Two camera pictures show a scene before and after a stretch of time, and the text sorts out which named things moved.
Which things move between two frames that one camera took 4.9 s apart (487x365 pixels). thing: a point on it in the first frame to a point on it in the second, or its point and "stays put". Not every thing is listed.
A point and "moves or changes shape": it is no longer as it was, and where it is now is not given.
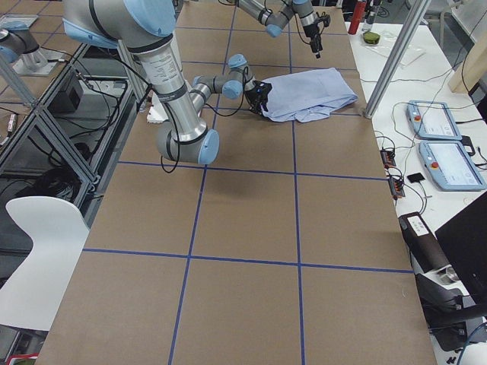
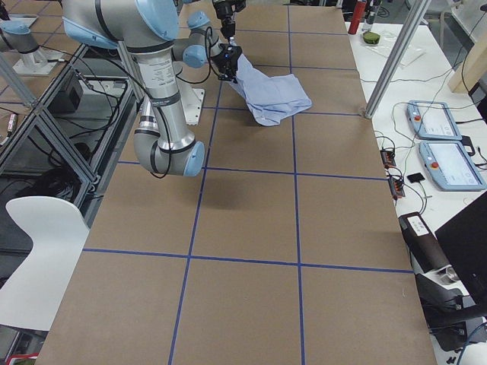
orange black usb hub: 388,158 stays put
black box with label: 422,242 stays put
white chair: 58,232 stays put
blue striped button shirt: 307,96 moves or changes shape
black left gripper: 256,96 to 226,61
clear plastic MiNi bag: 387,42 stays put
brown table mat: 288,249 stays put
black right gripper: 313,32 to 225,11
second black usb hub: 396,187 stays put
